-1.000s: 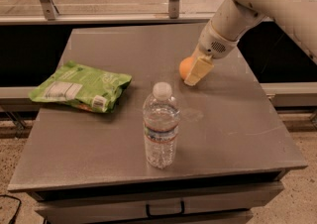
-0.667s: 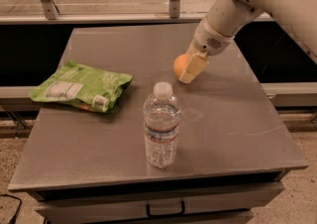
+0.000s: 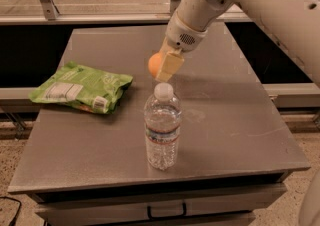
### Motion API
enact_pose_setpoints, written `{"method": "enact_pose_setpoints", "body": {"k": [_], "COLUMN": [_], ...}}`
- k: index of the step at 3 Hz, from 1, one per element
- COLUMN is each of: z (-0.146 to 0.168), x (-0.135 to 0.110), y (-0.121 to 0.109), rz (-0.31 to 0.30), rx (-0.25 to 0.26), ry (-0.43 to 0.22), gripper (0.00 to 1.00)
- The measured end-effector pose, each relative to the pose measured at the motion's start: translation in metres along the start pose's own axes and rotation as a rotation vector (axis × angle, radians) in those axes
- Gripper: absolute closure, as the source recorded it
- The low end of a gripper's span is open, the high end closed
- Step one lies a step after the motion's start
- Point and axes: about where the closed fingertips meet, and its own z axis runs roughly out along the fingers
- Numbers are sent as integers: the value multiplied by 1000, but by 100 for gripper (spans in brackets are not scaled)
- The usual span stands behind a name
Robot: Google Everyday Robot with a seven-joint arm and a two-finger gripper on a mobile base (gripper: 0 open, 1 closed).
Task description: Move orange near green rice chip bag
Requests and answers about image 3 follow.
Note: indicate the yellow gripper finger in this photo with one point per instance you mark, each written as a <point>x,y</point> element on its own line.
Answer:
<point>168,66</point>
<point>165,47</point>

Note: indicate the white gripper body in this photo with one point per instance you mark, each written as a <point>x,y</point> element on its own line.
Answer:
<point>182,37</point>

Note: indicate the orange fruit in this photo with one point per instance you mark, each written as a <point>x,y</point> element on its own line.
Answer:
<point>154,64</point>

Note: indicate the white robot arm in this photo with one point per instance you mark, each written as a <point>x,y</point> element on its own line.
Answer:
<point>295,24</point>

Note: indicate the green rice chip bag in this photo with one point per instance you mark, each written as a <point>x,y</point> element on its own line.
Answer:
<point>83,88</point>

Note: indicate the clear plastic water bottle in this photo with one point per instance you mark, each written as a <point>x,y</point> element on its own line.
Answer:
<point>162,118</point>

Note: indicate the grey metal drawer cabinet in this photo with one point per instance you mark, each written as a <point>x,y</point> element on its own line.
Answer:
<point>230,155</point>

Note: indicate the black drawer handle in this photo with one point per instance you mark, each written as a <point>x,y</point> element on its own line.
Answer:
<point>166,211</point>

